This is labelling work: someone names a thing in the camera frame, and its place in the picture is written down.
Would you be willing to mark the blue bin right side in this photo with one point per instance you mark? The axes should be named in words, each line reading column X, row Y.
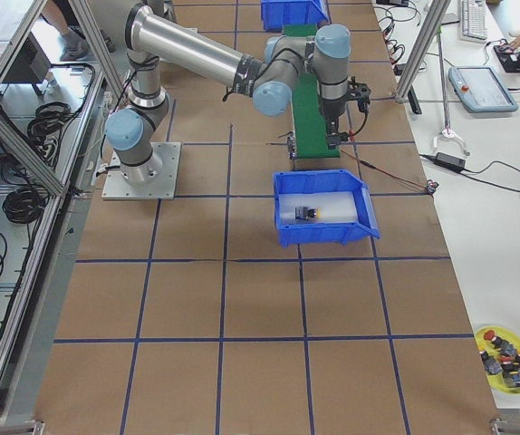
column 319, row 181

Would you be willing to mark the blue bin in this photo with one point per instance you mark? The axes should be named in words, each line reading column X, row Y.
column 275, row 14
column 319, row 181

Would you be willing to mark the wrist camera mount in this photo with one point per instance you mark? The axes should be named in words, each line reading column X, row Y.
column 359, row 92

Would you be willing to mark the black power adapter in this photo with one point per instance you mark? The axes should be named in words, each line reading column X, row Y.
column 449, row 162

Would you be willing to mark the white keyboard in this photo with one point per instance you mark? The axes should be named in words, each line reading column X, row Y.
column 472, row 20

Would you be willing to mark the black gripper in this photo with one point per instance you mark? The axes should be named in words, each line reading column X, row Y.
column 332, row 110

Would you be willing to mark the green conveyor belt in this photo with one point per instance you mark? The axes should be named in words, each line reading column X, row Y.
column 309, row 138

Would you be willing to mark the yellow push button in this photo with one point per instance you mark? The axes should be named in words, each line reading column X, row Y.
column 307, row 214

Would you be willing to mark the blue bin left side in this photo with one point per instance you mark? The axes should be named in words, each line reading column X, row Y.
column 275, row 14

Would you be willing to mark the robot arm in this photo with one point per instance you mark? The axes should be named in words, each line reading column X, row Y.
column 270, row 84

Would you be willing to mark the white foam pad right bin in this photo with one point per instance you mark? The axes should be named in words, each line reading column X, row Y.
column 334, row 207

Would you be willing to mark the teach pendant tablet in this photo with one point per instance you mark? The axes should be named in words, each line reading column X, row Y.
column 480, row 90

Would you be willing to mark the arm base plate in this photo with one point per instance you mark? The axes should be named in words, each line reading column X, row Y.
column 157, row 178

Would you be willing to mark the aluminium frame post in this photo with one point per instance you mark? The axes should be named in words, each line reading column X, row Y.
column 420, row 47

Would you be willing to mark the yellow plate with buttons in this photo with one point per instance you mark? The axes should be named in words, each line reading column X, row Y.
column 499, row 350

